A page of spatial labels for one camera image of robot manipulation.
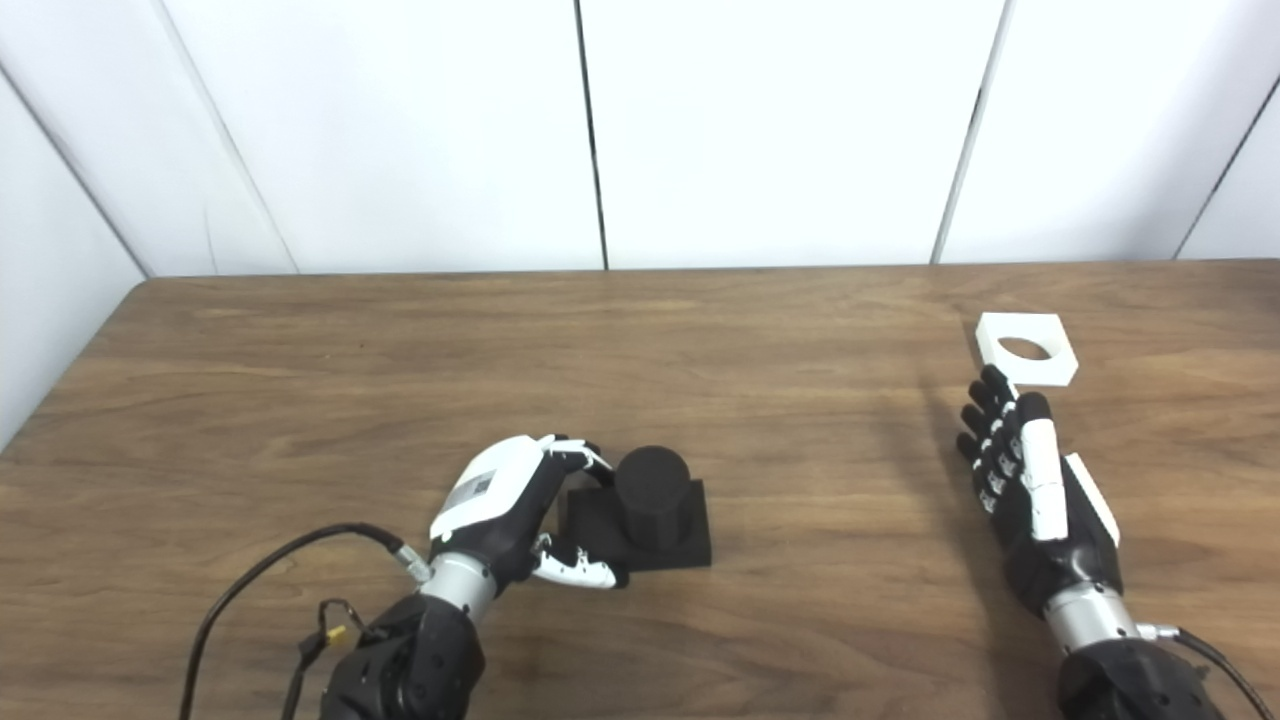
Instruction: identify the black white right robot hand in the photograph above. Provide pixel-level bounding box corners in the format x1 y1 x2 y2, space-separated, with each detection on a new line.
955 365 1123 616

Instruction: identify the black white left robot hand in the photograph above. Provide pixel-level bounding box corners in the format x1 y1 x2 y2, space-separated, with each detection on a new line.
428 434 631 591

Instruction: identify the black peg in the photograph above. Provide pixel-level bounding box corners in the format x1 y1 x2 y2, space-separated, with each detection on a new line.
557 445 713 573

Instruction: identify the white square piece with hole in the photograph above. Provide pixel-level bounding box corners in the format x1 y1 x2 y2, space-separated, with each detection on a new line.
975 312 1079 389

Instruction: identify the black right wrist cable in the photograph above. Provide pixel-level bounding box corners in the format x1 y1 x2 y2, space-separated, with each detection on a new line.
1140 622 1276 720

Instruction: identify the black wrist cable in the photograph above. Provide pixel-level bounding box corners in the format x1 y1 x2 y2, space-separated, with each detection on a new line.
180 523 433 720
1140 622 1276 720

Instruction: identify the thin wire with yellow plug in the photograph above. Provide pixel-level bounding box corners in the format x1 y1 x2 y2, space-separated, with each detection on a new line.
280 598 366 720

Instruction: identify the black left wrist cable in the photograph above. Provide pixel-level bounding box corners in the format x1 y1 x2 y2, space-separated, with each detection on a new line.
180 523 433 720

